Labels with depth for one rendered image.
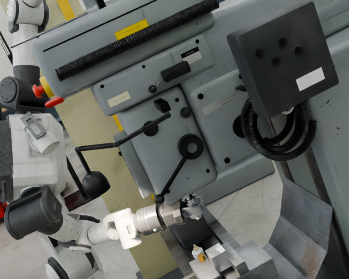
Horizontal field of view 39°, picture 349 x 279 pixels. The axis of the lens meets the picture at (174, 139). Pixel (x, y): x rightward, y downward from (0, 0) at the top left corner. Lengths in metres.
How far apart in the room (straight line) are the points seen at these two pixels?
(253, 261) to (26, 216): 0.72
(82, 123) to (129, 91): 1.89
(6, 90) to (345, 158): 1.09
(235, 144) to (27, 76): 0.76
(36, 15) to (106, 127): 1.53
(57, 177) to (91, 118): 1.59
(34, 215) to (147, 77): 0.56
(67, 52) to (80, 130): 1.94
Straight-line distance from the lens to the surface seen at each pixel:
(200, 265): 1.64
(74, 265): 2.07
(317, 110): 1.38
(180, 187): 1.42
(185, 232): 1.94
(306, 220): 1.72
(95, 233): 1.74
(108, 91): 1.30
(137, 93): 1.31
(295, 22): 1.17
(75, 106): 3.16
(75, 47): 1.28
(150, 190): 1.49
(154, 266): 3.59
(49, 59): 1.27
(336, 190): 1.50
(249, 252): 1.67
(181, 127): 1.38
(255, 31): 1.13
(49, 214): 1.55
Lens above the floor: 1.91
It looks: 18 degrees down
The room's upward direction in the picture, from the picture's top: 24 degrees counter-clockwise
